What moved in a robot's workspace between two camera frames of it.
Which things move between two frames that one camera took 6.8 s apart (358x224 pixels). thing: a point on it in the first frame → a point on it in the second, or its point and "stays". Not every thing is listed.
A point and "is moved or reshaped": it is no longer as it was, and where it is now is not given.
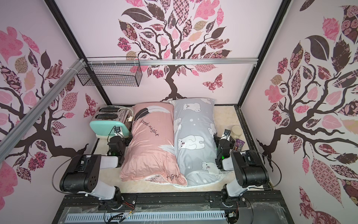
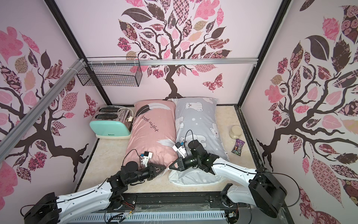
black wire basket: (116, 71) stays
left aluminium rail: (18, 130) stays
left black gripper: (128, 140) → (152, 171)
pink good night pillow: (151, 155) is moved or reshaped
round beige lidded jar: (236, 132) stays
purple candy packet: (239, 145) stays
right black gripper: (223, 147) → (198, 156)
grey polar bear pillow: (195, 139) is moved or reshaped
